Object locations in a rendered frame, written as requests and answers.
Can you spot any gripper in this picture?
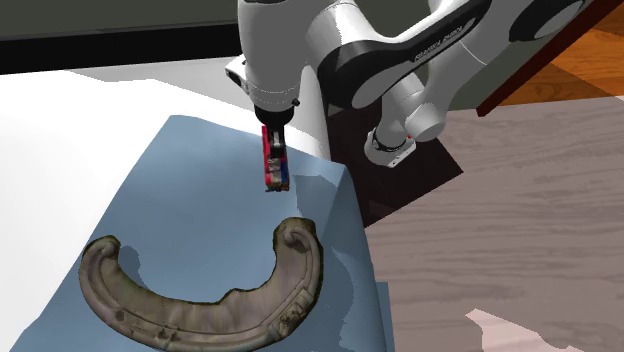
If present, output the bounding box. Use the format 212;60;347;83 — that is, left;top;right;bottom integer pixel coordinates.
253;103;297;161

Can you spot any red box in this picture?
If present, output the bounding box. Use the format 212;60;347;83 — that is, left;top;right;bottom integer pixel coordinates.
261;124;291;193

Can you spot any blue blanket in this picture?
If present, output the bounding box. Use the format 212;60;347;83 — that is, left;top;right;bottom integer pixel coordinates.
9;114;397;352

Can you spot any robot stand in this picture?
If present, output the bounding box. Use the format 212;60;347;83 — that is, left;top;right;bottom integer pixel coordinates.
325;95;465;229

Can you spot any grey-brown curved neck pillow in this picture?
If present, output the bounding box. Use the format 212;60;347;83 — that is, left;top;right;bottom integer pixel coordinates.
77;216;325;352

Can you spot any white bed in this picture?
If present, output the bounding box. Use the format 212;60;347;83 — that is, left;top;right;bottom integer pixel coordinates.
0;57;333;352

